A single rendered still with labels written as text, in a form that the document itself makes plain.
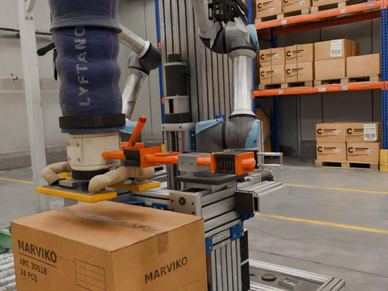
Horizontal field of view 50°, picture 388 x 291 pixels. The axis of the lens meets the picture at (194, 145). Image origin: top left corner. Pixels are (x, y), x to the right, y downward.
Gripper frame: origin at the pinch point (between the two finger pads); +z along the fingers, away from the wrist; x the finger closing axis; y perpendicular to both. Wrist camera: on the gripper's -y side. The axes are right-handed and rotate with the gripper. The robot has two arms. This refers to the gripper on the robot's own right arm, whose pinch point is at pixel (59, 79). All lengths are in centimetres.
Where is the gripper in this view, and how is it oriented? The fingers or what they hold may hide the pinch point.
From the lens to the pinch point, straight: 209.9
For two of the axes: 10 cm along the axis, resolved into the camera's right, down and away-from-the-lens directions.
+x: -5.6, -0.5, 8.2
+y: 8.2, -0.9, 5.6
